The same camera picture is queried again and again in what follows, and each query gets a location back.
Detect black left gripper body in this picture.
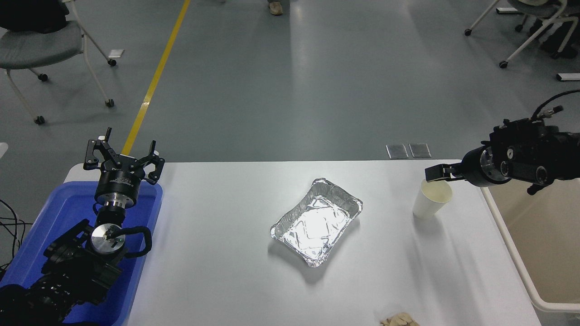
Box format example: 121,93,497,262
95,166,145,197

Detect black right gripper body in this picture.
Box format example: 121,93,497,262
460,147,486,187

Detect white paper cup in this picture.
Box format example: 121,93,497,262
412,179,453,221

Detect blue plastic tray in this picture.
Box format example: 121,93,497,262
0,181,164,326

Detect large pale plastic bin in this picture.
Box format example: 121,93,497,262
479,177,580,314

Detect grey wheeled chair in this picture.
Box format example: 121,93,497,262
0,0,117,125

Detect silver foil tray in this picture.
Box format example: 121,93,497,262
270,178,363,268

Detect white-framed wheeled chair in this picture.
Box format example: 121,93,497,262
464,0,580,69

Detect crumpled tan paper ball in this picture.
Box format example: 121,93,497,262
380,312,421,326

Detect black bag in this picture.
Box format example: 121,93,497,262
0,0,69,34

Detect black cable bundle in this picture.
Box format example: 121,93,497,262
0,198,33,272

